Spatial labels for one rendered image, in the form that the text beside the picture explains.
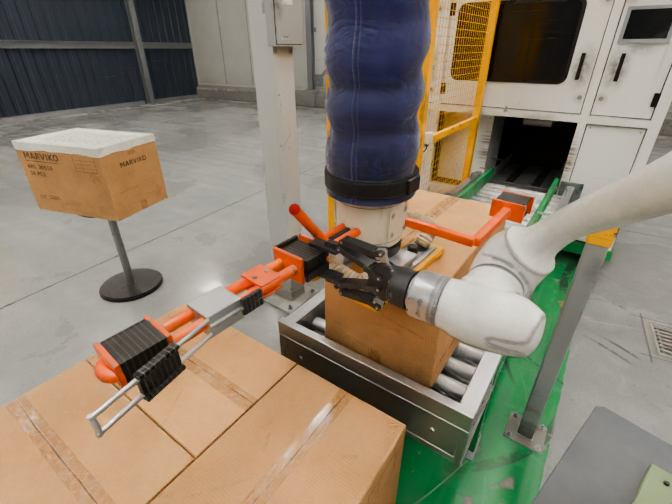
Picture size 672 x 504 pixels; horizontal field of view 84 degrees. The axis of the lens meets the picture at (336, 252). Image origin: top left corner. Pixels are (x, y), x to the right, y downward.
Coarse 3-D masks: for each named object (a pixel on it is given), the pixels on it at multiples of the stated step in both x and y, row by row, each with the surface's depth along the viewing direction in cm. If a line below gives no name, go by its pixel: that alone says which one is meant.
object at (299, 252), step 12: (288, 240) 80; (300, 240) 82; (276, 252) 77; (288, 252) 75; (300, 252) 77; (312, 252) 77; (324, 252) 76; (288, 264) 75; (300, 264) 73; (312, 264) 74; (324, 264) 78; (300, 276) 74; (312, 276) 76
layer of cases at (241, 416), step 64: (64, 384) 115; (192, 384) 115; (256, 384) 115; (320, 384) 115; (0, 448) 97; (64, 448) 97; (128, 448) 97; (192, 448) 97; (256, 448) 97; (320, 448) 97; (384, 448) 97
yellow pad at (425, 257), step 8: (408, 248) 98; (416, 248) 98; (424, 248) 102; (432, 248) 102; (440, 248) 103; (424, 256) 99; (432, 256) 100; (416, 264) 96; (424, 264) 96; (360, 304) 85
